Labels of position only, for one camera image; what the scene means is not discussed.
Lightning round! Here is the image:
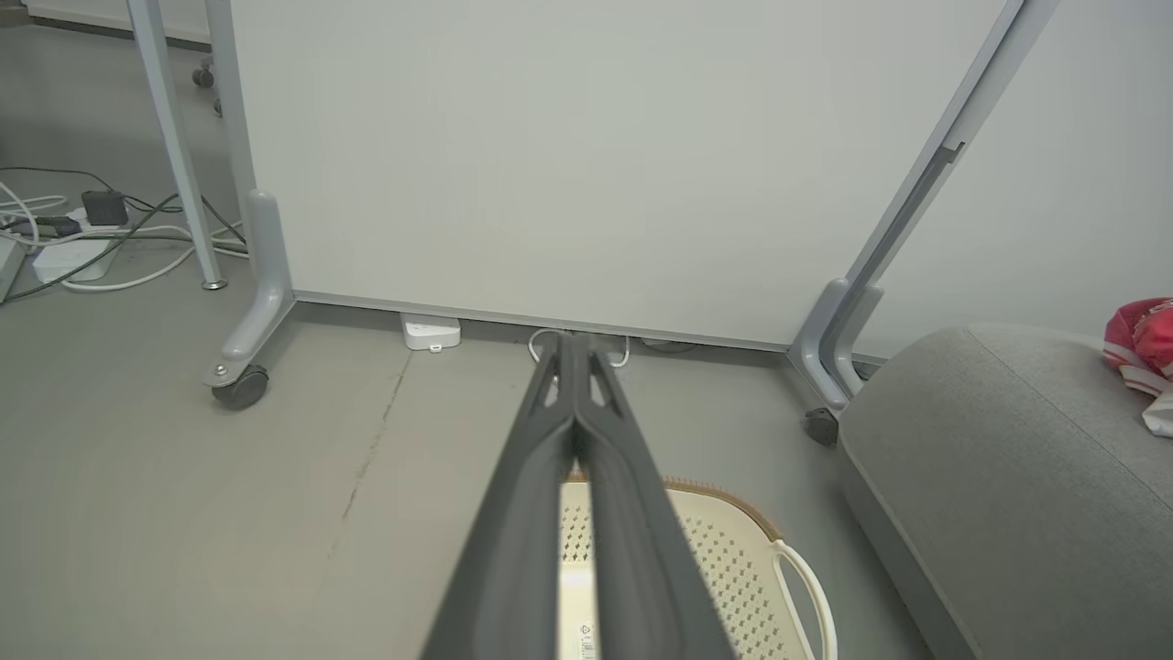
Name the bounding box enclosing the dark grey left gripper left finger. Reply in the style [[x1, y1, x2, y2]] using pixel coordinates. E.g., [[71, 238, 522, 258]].
[[417, 333, 578, 660]]

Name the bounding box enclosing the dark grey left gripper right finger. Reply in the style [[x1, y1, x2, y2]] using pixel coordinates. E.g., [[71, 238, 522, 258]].
[[572, 334, 740, 660]]

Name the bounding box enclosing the red jersey with white stripes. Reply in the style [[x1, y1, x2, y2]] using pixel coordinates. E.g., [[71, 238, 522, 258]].
[[1102, 296, 1173, 438]]

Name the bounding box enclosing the cream perforated laundry basket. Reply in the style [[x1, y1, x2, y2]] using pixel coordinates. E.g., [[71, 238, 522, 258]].
[[557, 473, 839, 660]]

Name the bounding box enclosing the small white power strip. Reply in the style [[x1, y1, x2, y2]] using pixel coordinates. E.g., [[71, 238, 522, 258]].
[[400, 313, 463, 354]]

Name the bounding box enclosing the large white partition panel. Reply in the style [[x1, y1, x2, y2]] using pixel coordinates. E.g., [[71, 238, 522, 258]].
[[202, 0, 1064, 415]]

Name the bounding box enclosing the grey fabric sofa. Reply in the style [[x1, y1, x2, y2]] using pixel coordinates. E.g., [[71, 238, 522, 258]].
[[838, 322, 1173, 660]]

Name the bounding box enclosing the grey metal table leg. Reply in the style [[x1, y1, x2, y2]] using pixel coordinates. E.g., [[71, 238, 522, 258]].
[[126, 0, 229, 292]]

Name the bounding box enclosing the black power adapter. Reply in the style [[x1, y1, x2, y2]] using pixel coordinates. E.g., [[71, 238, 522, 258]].
[[80, 189, 130, 228]]

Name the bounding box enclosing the narrow white partition panel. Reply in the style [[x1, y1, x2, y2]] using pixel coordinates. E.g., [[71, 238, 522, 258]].
[[818, 0, 1173, 404]]

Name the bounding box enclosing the looped white power cable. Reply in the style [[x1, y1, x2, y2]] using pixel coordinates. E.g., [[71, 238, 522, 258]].
[[526, 327, 633, 370]]

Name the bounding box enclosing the long white floor cable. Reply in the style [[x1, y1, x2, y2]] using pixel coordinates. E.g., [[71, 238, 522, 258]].
[[0, 179, 250, 294]]

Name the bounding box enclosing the white power strip with cables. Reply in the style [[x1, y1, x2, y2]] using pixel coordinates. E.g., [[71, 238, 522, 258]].
[[0, 166, 250, 305]]

